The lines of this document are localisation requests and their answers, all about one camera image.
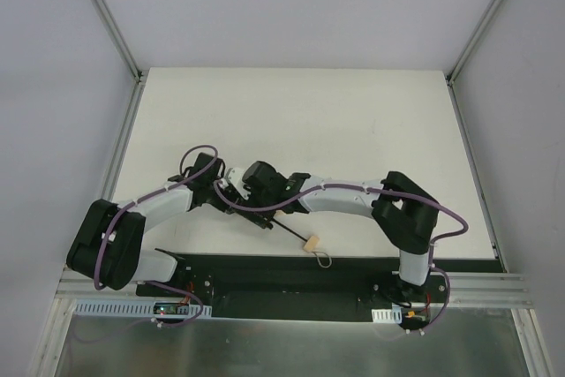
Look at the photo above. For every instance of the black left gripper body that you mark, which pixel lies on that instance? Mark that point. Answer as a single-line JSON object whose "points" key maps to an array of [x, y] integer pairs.
{"points": [[210, 195]]}

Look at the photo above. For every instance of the right aluminium frame post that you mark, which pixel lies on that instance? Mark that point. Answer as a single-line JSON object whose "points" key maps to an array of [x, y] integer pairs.
{"points": [[479, 31]]}

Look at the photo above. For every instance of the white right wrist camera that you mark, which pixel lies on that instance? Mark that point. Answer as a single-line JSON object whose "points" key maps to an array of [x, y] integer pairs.
{"points": [[234, 178]]}

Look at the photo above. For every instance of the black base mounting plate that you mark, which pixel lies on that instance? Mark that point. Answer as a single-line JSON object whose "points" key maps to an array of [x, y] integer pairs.
{"points": [[295, 288]]}

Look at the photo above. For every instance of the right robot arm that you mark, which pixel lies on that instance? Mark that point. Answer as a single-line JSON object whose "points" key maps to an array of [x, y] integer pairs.
{"points": [[394, 203]]}

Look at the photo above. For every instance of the right white cable duct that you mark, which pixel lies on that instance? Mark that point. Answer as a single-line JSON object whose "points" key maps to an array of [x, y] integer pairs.
{"points": [[387, 316]]}

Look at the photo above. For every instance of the aluminium frame post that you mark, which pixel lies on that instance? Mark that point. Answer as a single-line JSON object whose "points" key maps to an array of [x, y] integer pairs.
{"points": [[479, 31], [117, 38]]}

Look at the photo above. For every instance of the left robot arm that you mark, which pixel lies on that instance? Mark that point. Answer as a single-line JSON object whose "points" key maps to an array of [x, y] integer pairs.
{"points": [[108, 244]]}

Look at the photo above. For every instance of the beige folding umbrella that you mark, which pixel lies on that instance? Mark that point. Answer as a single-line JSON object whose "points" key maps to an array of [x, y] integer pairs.
{"points": [[309, 244]]}

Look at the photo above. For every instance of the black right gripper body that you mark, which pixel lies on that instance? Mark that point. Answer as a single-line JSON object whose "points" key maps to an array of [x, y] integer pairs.
{"points": [[261, 218]]}

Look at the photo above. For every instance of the left aluminium frame post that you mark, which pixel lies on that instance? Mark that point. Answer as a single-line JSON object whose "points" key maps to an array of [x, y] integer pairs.
{"points": [[117, 38]]}

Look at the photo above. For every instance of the white cable duct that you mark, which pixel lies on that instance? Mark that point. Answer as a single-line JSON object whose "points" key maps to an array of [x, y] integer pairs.
{"points": [[140, 309], [387, 316]]}

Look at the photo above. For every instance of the left white cable duct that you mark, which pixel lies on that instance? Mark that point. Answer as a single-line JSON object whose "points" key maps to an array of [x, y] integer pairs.
{"points": [[140, 309]]}

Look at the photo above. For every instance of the aluminium front rail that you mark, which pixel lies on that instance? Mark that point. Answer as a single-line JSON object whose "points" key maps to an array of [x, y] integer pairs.
{"points": [[473, 290]]}

